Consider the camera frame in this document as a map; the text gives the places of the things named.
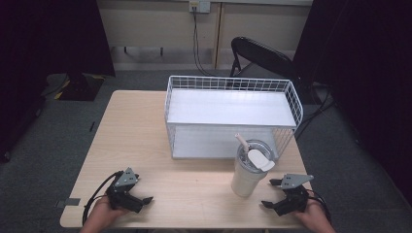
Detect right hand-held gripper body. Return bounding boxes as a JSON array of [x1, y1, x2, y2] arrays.
[[273, 173, 315, 217]]

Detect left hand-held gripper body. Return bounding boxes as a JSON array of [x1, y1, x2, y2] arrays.
[[105, 167, 146, 215]]

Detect person's right hand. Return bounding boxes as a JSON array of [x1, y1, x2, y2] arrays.
[[291, 198, 328, 225]]

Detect person's left hand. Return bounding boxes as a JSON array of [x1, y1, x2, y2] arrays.
[[90, 195, 130, 225]]

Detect white cup with straw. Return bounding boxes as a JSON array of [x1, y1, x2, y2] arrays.
[[230, 132, 277, 199]]

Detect grey floor tape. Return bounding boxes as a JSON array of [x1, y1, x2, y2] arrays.
[[54, 197, 82, 209]]

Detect black stand base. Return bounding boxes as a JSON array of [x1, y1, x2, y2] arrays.
[[44, 72, 107, 102]]

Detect black folding chair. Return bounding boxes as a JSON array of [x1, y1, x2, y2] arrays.
[[228, 36, 297, 90]]

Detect dark curtain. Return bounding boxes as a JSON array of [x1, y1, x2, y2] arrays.
[[292, 0, 412, 207], [0, 0, 117, 164]]

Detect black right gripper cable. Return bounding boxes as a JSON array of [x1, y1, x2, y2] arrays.
[[306, 188, 332, 224]]

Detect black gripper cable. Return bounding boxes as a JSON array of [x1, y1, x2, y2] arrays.
[[306, 188, 332, 224], [82, 170, 124, 226]]

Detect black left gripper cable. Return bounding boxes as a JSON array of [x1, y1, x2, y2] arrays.
[[82, 170, 124, 226]]

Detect black floor cables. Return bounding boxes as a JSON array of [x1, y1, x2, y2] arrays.
[[293, 82, 337, 141]]

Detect white wire shelf rack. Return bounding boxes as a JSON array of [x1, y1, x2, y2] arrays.
[[163, 75, 305, 160]]

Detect black wall power cable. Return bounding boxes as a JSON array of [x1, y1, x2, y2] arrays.
[[191, 7, 222, 78]]

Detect beige wall conduit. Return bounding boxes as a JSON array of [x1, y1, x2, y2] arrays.
[[212, 2, 225, 70]]

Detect white wall outlet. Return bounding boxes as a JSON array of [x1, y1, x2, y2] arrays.
[[189, 0, 212, 15]]

